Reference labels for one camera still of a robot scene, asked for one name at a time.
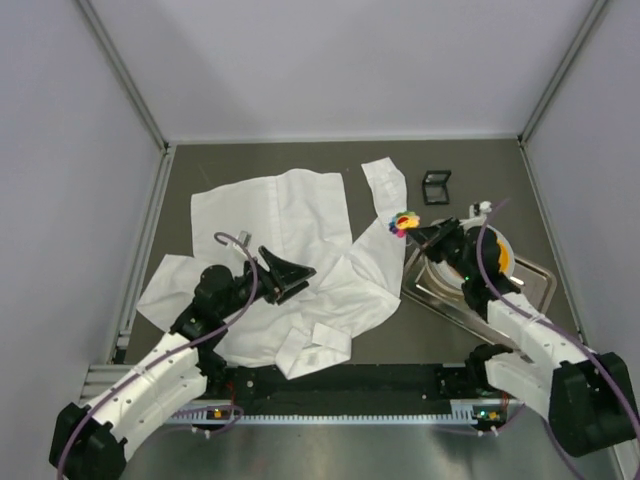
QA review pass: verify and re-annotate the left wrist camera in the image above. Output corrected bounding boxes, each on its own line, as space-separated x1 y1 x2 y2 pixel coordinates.
232 230 252 249

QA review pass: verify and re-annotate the small black open box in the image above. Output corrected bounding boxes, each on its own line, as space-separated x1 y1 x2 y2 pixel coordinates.
421 170 451 205

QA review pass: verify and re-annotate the colourful pompom brooch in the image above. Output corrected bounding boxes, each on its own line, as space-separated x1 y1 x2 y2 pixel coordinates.
388 211 420 238

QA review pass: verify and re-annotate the white bowl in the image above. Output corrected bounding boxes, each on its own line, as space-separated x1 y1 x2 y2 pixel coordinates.
427 226 503 291

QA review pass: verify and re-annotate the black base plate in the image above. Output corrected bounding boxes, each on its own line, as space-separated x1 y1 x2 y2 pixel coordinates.
199 364 505 408

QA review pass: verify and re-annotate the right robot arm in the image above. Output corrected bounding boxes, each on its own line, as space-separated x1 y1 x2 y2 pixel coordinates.
397 214 639 457

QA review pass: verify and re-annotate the white shirt garment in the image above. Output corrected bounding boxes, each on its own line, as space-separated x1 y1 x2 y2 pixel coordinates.
137 158 407 379

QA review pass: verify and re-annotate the metal tray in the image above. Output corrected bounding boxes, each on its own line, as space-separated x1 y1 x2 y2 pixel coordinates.
402 240 557 348

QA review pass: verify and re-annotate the grey cable duct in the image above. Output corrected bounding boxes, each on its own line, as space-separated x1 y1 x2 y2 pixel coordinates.
167 400 506 427

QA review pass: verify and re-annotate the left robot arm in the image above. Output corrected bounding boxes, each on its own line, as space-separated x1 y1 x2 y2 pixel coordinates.
49 247 316 479

